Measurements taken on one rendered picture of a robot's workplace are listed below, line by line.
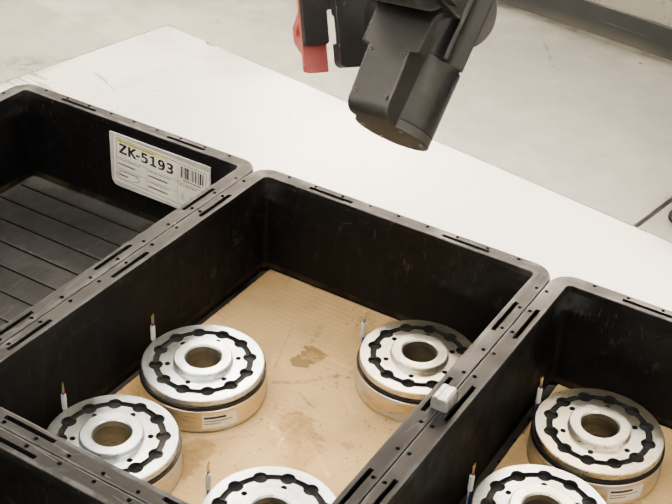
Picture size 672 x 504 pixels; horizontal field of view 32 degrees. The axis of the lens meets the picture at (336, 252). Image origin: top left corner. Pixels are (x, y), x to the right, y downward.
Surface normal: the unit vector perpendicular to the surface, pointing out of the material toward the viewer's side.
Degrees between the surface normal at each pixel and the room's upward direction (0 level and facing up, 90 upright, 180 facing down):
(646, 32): 90
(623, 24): 90
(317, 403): 0
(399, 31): 48
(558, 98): 0
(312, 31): 63
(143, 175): 90
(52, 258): 0
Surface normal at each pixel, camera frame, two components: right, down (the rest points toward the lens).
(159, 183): -0.53, 0.44
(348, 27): 0.38, 0.09
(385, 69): -0.55, -0.23
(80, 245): 0.05, -0.84
